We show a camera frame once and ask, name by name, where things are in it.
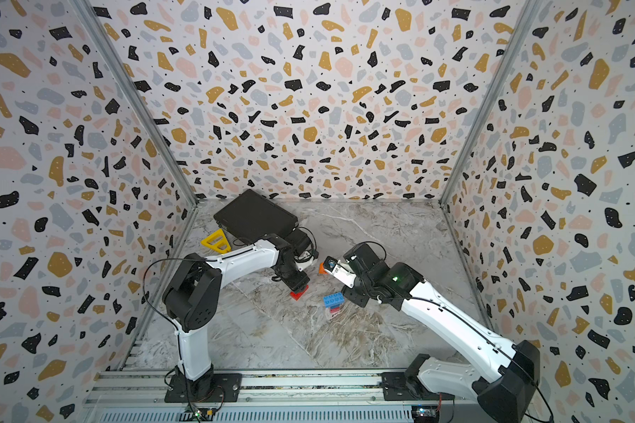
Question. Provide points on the red long lego brick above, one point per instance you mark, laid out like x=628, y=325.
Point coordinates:
x=297, y=295

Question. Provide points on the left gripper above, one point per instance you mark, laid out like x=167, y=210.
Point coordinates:
x=301, y=282

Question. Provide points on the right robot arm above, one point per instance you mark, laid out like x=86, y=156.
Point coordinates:
x=502, y=376

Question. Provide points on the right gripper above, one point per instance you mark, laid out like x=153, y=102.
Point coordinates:
x=347, y=293

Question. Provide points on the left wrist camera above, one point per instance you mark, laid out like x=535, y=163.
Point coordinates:
x=304, y=245

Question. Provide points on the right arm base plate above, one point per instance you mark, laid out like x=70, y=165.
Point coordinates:
x=397, y=386

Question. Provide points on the yellow triangle piece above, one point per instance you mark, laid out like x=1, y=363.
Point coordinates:
x=217, y=242

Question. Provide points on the aluminium rail frame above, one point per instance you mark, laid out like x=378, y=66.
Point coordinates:
x=318, y=395

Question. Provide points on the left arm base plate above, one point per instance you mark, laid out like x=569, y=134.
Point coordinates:
x=211, y=387

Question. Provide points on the black flat case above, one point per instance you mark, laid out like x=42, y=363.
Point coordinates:
x=250, y=216

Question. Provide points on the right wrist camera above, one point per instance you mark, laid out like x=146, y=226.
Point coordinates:
x=339, y=270

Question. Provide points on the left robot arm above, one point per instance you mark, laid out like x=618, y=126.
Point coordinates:
x=205, y=291

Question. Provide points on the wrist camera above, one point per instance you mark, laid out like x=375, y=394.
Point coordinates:
x=304, y=245
x=339, y=270

